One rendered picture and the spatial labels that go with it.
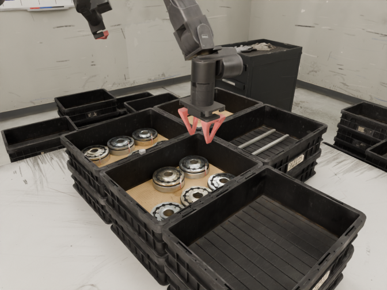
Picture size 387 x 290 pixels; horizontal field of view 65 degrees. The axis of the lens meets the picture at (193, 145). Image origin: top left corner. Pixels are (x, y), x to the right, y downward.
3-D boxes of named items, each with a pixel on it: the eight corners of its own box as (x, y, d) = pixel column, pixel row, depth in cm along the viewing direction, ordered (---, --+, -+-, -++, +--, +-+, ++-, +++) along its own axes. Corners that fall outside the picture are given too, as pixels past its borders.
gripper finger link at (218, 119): (204, 132, 82) (206, 99, 78) (224, 142, 77) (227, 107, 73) (185, 140, 78) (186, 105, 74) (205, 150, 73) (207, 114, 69)
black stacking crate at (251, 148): (261, 194, 97) (265, 164, 92) (198, 157, 117) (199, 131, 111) (322, 152, 120) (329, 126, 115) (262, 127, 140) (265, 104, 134)
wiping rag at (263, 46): (260, 52, 248) (260, 48, 247) (242, 47, 264) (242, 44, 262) (283, 48, 262) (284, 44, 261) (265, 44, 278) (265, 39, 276)
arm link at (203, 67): (186, 53, 69) (200, 58, 65) (211, 51, 73) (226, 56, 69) (186, 83, 73) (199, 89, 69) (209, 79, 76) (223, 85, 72)
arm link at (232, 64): (178, 39, 73) (196, 23, 66) (215, 36, 79) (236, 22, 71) (190, 87, 74) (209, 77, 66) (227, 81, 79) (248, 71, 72)
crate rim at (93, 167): (98, 178, 89) (97, 171, 88) (59, 141, 108) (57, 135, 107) (198, 136, 112) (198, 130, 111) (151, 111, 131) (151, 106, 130)
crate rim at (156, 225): (158, 236, 69) (158, 228, 68) (98, 178, 89) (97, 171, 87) (264, 170, 92) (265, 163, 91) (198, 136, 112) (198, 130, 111)
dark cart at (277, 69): (240, 160, 266) (250, 56, 221) (209, 140, 298) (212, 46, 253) (286, 141, 295) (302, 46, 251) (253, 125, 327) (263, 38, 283)
